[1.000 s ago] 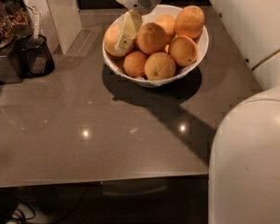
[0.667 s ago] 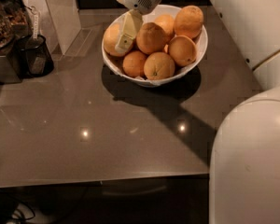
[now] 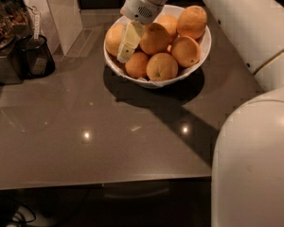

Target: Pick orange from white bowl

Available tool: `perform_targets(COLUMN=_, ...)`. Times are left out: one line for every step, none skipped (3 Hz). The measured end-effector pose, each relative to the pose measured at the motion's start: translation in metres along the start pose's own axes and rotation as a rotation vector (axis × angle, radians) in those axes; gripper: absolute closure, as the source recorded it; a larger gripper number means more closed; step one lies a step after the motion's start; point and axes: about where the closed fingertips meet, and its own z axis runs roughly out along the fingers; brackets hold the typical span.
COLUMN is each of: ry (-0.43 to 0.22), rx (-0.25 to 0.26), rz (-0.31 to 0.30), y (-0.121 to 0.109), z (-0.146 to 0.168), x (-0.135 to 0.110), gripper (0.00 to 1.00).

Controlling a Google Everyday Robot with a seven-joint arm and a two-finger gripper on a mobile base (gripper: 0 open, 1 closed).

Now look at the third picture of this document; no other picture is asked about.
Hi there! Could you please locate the orange with stem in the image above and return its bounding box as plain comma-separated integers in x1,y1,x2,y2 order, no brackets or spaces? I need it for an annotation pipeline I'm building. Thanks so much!
139,23,169,55

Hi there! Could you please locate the white ceramic bowl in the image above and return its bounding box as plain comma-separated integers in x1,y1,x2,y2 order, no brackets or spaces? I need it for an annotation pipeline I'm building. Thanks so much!
104,5,211,88

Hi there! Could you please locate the dark metal box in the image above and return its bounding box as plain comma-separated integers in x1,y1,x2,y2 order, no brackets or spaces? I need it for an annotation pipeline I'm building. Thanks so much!
0,44,23,85

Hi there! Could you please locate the back centre orange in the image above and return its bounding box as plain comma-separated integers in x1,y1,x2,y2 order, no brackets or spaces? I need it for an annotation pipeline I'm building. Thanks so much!
157,14,177,42

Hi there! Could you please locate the black mesh cup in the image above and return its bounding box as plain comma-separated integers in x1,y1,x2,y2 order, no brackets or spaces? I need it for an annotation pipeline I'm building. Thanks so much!
16,35,56,79

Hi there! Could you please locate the top right orange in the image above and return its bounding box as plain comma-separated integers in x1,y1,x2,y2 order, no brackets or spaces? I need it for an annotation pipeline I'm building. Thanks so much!
177,6,207,40

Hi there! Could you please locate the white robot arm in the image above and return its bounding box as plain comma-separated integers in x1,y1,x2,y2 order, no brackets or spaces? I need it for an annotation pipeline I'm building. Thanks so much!
203,0,284,227

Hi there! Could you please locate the white upright panel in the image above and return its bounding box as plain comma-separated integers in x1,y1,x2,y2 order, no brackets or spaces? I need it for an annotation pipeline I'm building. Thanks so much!
24,0,82,55

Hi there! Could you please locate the front centre orange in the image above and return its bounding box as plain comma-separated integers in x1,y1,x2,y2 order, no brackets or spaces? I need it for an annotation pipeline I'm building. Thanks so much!
147,53,178,81

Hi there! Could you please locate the front left orange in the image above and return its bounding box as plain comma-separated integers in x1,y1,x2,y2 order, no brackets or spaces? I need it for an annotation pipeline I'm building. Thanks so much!
125,51,149,79

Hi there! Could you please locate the glass jar with nuts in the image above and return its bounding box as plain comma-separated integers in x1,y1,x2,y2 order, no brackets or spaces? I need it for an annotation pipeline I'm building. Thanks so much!
0,0,28,49

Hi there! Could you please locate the white tag with string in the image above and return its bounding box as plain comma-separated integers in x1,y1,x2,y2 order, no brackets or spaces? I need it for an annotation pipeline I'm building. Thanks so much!
28,6,41,41

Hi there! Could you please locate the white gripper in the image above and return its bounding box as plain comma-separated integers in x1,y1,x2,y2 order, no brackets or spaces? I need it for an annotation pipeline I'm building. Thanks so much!
117,0,168,63

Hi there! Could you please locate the far left orange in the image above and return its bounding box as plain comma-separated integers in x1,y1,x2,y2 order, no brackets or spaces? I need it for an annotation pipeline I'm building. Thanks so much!
105,24,124,57

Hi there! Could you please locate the right middle orange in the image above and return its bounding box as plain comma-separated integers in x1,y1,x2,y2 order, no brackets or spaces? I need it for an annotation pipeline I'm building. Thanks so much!
170,36,201,68

